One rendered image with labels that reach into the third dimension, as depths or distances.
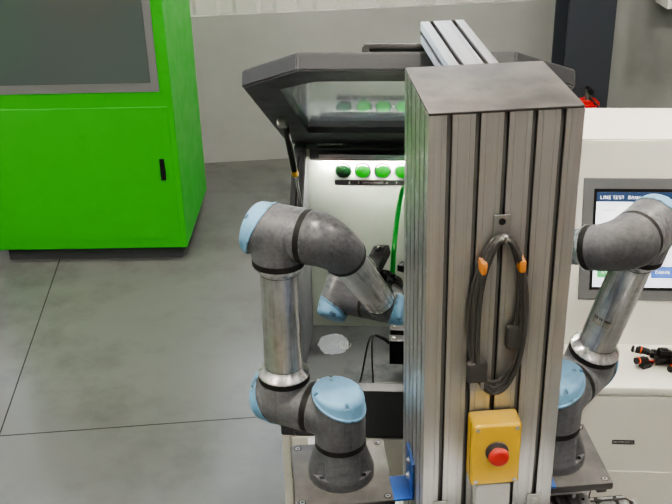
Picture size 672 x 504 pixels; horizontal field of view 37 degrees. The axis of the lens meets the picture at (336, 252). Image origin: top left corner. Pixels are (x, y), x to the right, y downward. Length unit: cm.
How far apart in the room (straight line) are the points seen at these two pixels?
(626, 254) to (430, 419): 55
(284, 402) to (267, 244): 39
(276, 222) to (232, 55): 467
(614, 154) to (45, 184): 348
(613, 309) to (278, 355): 74
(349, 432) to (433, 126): 89
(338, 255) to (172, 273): 350
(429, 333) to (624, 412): 121
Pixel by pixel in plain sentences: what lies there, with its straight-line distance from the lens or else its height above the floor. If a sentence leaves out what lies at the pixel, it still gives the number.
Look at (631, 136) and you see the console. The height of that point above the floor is 155.
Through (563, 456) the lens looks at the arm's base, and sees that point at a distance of 238.
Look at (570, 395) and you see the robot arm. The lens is 229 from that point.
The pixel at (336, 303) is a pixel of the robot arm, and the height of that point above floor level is 134.
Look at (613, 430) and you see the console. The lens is 290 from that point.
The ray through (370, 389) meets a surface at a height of 95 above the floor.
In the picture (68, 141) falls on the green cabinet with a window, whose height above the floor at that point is 71.
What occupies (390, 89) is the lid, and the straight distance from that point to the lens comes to 238.
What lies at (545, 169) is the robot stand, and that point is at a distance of 165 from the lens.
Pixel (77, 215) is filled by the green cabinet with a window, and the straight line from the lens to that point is 562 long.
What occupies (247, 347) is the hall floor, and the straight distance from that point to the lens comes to 479.
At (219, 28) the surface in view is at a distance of 664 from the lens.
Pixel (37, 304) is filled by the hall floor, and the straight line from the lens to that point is 540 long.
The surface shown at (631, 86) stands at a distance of 725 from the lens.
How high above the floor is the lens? 254
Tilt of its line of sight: 27 degrees down
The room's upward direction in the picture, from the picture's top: 2 degrees counter-clockwise
